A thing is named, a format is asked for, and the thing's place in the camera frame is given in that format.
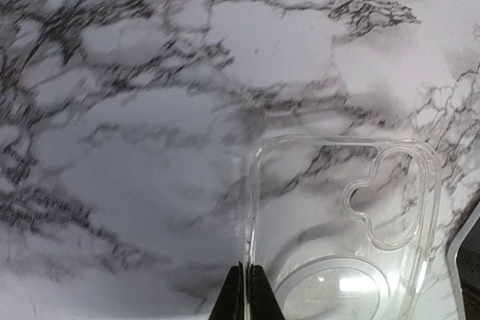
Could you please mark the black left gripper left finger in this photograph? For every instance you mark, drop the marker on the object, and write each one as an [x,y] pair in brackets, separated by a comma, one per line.
[230,301]

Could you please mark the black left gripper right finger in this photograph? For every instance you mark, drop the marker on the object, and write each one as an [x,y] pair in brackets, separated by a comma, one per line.
[262,301]

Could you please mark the clear magsafe phone case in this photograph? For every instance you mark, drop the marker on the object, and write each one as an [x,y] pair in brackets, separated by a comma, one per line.
[342,227]

